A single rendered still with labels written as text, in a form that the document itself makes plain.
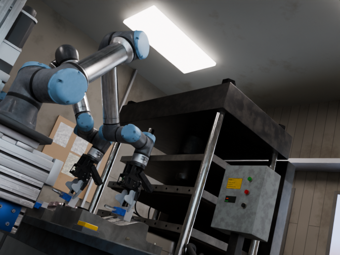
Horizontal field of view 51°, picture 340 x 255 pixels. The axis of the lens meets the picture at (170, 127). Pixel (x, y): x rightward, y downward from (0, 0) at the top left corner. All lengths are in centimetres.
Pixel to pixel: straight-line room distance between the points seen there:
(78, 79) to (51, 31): 417
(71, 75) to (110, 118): 47
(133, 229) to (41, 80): 88
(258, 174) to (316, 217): 268
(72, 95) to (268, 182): 133
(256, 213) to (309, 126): 338
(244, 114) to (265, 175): 56
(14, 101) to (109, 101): 47
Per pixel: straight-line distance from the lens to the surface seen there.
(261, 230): 210
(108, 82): 158
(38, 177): 126
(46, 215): 187
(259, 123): 263
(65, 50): 183
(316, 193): 485
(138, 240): 179
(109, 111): 160
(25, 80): 128
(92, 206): 310
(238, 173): 222
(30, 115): 125
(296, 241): 478
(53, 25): 540
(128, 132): 152
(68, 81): 117
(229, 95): 240
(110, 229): 169
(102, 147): 177
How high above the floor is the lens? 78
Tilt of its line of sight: 21 degrees up
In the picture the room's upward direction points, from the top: 19 degrees clockwise
